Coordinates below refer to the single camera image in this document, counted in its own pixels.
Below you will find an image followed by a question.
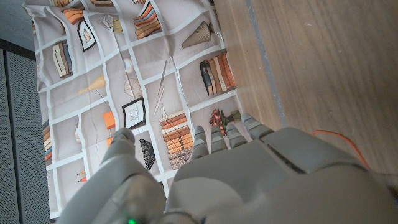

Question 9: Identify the orange cable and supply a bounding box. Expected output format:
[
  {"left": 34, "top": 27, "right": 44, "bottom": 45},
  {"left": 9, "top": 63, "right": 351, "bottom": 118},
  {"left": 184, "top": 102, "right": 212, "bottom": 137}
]
[{"left": 312, "top": 129, "right": 369, "bottom": 169}]

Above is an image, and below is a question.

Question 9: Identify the grey perforated metal panel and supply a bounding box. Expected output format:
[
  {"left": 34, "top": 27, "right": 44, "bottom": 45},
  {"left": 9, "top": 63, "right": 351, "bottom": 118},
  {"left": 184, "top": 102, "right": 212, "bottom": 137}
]
[{"left": 0, "top": 39, "right": 52, "bottom": 224}]

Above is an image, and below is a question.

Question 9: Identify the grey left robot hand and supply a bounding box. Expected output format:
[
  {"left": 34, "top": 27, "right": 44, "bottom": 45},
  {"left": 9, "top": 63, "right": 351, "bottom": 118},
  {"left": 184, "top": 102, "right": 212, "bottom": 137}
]
[{"left": 55, "top": 113, "right": 398, "bottom": 224}]

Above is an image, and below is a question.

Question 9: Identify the printed bookshelf fabric backdrop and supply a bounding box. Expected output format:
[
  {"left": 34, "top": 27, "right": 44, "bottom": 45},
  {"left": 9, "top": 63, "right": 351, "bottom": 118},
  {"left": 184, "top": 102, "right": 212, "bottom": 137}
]
[{"left": 23, "top": 0, "right": 249, "bottom": 219}]

